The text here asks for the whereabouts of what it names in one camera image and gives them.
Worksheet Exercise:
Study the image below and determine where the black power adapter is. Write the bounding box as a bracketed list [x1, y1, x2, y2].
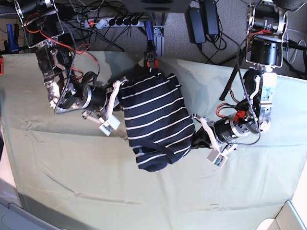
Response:
[186, 7, 206, 44]
[203, 0, 219, 35]

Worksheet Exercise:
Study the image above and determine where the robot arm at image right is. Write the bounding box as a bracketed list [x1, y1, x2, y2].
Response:
[191, 0, 287, 151]

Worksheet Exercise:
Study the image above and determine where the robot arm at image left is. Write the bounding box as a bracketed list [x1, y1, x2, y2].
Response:
[13, 0, 123, 126]

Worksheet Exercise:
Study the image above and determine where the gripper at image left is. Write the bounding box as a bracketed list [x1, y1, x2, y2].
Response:
[81, 77, 128, 124]

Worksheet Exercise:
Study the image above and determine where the navy white striped T-shirt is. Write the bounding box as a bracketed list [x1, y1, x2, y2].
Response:
[118, 73, 195, 172]

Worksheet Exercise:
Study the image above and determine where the grey bin corner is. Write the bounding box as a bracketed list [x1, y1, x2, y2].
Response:
[0, 203, 59, 230]

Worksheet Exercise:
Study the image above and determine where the aluminium frame post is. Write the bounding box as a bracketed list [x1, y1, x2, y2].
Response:
[149, 12, 168, 57]

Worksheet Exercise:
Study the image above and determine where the blue left clamp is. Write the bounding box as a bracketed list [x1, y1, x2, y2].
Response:
[0, 23, 20, 76]

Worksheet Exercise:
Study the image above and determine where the grey power strip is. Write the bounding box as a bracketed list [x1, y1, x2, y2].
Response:
[79, 16, 144, 30]

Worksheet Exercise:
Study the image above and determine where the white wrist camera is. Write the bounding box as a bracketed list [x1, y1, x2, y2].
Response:
[207, 145, 237, 168]
[98, 115, 120, 136]

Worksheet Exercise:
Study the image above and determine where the orange black centre clamp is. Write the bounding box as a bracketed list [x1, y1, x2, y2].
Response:
[144, 20, 158, 72]

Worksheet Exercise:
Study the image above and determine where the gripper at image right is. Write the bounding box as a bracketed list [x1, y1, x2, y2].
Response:
[191, 112, 260, 150]

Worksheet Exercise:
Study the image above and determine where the green table cloth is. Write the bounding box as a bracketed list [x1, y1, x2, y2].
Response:
[0, 54, 307, 230]

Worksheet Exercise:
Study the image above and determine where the black power adapter left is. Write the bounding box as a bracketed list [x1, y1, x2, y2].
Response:
[186, 7, 206, 44]

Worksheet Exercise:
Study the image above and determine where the black power adapter right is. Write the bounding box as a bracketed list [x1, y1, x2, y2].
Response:
[203, 0, 219, 35]

